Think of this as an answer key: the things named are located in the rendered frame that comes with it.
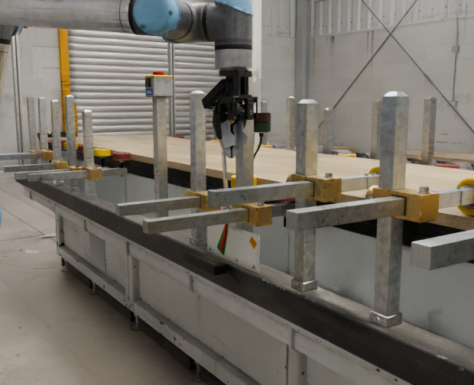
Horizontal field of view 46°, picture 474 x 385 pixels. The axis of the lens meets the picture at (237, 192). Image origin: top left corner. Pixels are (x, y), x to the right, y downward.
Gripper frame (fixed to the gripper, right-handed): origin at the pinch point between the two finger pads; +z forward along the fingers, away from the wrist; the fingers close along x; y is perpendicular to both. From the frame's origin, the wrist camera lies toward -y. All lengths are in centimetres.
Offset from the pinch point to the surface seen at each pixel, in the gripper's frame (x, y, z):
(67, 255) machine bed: 28, -239, 86
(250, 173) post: 8.4, -3.0, 6.1
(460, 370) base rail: 4, 65, 32
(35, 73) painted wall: 149, -782, -57
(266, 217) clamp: 8.4, 4.3, 16.6
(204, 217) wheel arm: -7.8, 0.8, 15.3
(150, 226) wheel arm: -22.2, 0.8, 15.8
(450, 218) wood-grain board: 26, 46, 12
